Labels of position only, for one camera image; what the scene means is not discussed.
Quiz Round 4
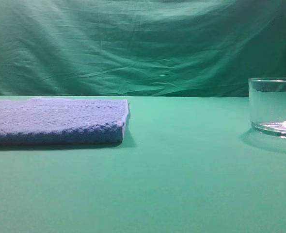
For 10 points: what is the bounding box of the folded blue towel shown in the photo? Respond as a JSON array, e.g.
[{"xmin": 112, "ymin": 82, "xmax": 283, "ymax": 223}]
[{"xmin": 0, "ymin": 98, "xmax": 129, "ymax": 146}]

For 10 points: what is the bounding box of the transparent glass cup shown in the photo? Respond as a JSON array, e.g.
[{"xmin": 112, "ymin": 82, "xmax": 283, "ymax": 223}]
[{"xmin": 248, "ymin": 78, "xmax": 286, "ymax": 137}]

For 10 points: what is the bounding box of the green backdrop cloth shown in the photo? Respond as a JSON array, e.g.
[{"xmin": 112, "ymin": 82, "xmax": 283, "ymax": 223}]
[{"xmin": 0, "ymin": 0, "xmax": 286, "ymax": 97}]

